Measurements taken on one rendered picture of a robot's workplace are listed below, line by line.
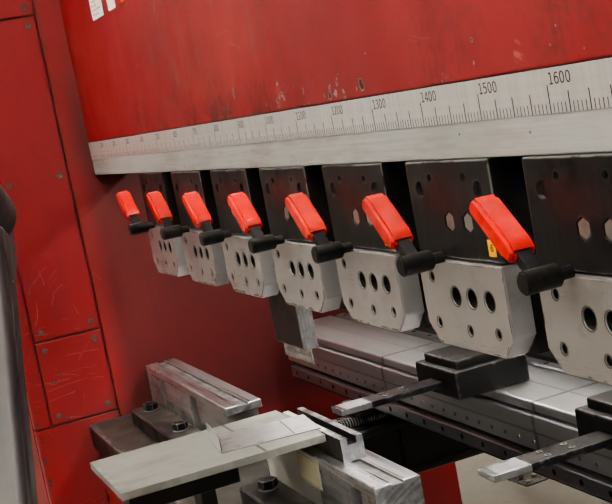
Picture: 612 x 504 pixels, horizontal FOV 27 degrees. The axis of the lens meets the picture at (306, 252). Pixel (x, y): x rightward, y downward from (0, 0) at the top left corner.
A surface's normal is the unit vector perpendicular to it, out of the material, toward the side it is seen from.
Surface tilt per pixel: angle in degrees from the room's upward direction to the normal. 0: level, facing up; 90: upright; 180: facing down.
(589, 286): 90
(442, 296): 90
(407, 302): 90
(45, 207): 90
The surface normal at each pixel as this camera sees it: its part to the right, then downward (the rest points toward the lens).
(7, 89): 0.36, 0.05
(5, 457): 0.00, -0.35
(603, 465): -0.91, 0.22
